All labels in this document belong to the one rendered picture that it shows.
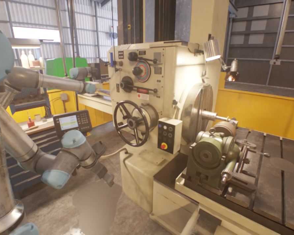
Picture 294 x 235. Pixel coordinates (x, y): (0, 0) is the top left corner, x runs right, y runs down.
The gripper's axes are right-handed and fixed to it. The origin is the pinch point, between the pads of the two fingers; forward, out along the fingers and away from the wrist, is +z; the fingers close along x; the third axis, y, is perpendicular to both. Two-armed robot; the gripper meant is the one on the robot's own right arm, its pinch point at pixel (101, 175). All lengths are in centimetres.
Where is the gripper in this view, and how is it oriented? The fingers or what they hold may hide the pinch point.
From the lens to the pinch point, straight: 81.9
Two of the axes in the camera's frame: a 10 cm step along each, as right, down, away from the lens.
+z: 1.3, 7.1, 6.9
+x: 8.2, 3.2, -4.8
